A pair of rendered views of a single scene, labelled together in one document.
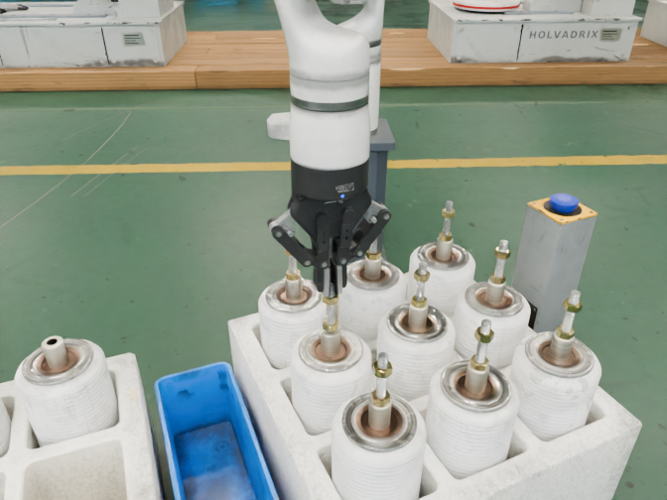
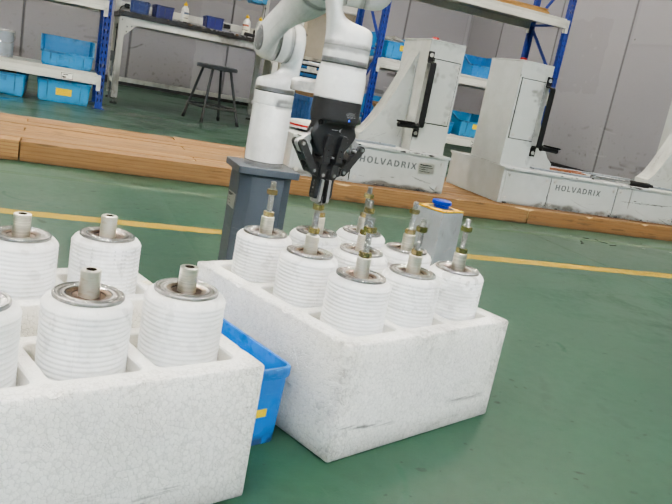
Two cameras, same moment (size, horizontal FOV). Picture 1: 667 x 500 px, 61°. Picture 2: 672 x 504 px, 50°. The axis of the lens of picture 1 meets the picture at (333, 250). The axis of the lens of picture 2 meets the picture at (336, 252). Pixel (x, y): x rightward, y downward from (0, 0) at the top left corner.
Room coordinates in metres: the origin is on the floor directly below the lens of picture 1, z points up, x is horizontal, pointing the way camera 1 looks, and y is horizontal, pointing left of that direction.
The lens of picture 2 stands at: (-0.55, 0.36, 0.52)
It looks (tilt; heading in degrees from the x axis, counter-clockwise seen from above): 13 degrees down; 339
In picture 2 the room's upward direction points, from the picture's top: 11 degrees clockwise
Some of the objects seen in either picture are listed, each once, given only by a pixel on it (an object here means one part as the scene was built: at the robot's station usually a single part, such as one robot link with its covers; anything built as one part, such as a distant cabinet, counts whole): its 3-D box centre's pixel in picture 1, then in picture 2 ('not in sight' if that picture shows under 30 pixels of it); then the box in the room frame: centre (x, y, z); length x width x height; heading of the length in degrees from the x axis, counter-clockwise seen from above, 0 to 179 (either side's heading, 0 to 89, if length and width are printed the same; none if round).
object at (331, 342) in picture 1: (331, 341); (311, 245); (0.51, 0.00, 0.26); 0.02 x 0.02 x 0.03
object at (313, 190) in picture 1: (330, 191); (332, 125); (0.51, 0.00, 0.45); 0.08 x 0.08 x 0.09
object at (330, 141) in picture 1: (324, 116); (334, 77); (0.52, 0.01, 0.53); 0.11 x 0.09 x 0.06; 18
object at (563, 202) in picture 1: (563, 204); (441, 204); (0.74, -0.34, 0.32); 0.04 x 0.04 x 0.02
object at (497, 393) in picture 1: (474, 385); (412, 272); (0.45, -0.15, 0.25); 0.08 x 0.08 x 0.01
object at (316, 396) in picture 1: (331, 405); (300, 306); (0.51, 0.00, 0.16); 0.10 x 0.10 x 0.18
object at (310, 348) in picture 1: (331, 349); (309, 252); (0.51, 0.00, 0.25); 0.08 x 0.08 x 0.01
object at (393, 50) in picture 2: not in sight; (393, 48); (5.55, -2.10, 0.89); 0.50 x 0.38 x 0.21; 4
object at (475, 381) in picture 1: (476, 377); (414, 264); (0.45, -0.15, 0.26); 0.02 x 0.02 x 0.03
